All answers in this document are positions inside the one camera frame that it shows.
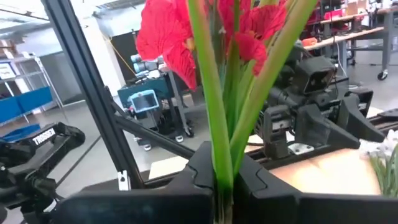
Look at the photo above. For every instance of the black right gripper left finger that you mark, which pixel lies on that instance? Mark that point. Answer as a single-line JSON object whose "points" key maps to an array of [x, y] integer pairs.
{"points": [[140, 205]]}

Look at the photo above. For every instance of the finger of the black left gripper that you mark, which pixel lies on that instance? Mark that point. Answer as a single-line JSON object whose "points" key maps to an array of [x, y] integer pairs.
{"points": [[314, 130], [357, 121]]}

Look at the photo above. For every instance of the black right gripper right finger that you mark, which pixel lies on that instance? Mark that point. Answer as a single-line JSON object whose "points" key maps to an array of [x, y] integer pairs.
{"points": [[295, 208]]}

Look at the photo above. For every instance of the white blossom bunch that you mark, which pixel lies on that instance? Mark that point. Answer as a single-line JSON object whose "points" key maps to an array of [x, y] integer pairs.
{"points": [[385, 149]]}

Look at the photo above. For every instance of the red blossom bunch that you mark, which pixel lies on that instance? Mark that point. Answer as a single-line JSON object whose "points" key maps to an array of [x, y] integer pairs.
{"points": [[214, 124]]}

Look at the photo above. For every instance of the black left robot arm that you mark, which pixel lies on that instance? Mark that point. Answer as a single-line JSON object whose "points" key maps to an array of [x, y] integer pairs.
{"points": [[295, 54]]}

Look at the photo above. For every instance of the wooden workbench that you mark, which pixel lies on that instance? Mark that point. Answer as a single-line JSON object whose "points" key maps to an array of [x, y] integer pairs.
{"points": [[357, 32]]}

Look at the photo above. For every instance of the light blue teach pendant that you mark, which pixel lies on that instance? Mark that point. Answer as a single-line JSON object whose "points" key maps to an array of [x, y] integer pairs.
{"points": [[143, 101]]}

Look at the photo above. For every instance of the teal equipment cart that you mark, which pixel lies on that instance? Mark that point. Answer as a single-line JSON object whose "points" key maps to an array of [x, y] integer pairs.
{"points": [[149, 87]]}

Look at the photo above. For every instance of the blue plastic bin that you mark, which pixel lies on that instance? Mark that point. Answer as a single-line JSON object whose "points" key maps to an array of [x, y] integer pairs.
{"points": [[18, 133]]}

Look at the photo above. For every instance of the metal shelf with blue bins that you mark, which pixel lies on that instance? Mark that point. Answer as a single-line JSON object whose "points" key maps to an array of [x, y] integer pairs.
{"points": [[25, 99]]}

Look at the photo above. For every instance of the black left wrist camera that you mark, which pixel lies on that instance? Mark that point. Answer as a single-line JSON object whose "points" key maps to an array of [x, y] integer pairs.
{"points": [[314, 74]]}

